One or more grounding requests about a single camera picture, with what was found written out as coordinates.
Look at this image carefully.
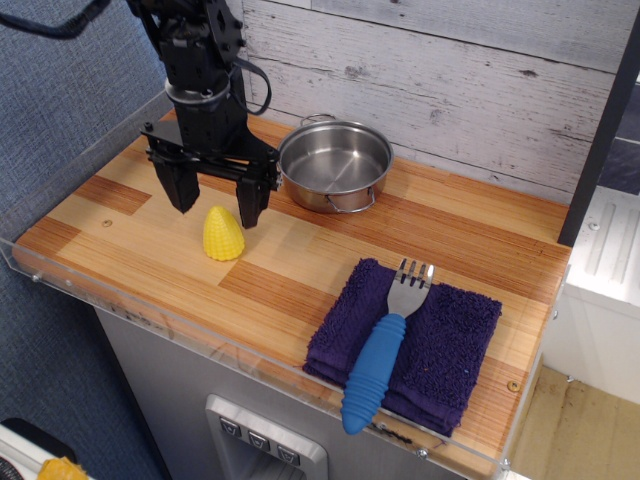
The yellow corn-shaped shaker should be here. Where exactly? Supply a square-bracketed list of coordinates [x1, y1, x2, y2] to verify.
[203, 206, 245, 261]

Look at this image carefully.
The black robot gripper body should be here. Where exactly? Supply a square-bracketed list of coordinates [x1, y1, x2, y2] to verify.
[141, 91, 281, 191]

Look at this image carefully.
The stainless steel pot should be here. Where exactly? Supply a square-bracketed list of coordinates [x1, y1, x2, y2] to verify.
[278, 115, 394, 214]

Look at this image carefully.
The dark right upright post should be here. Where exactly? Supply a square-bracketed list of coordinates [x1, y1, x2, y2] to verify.
[557, 13, 639, 247]

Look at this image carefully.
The silver dispenser button panel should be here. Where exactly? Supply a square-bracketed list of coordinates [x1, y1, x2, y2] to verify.
[206, 394, 329, 479]

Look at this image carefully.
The grey toy fridge cabinet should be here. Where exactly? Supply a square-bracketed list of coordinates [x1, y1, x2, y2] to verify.
[93, 305, 481, 480]

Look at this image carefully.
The black braided cable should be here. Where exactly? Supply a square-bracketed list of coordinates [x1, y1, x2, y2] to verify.
[0, 0, 111, 40]

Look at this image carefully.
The yellow object bottom left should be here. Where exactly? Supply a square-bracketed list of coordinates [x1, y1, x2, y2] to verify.
[36, 457, 89, 480]

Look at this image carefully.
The blue-handled metal fork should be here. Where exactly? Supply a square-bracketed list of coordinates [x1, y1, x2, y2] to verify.
[341, 259, 435, 435]

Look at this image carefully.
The clear acrylic edge guard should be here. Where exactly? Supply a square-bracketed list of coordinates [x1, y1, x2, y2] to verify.
[1, 81, 569, 479]

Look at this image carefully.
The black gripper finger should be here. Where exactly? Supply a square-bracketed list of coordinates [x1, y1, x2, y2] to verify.
[236, 172, 271, 229]
[153, 160, 200, 214]

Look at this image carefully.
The purple folded towel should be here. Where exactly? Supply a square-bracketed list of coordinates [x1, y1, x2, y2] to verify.
[303, 258, 502, 436]

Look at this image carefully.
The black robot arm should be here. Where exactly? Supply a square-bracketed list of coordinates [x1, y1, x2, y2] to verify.
[129, 1, 281, 229]

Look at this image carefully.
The white ridged appliance right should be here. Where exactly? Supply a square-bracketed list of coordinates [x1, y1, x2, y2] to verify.
[541, 187, 639, 403]

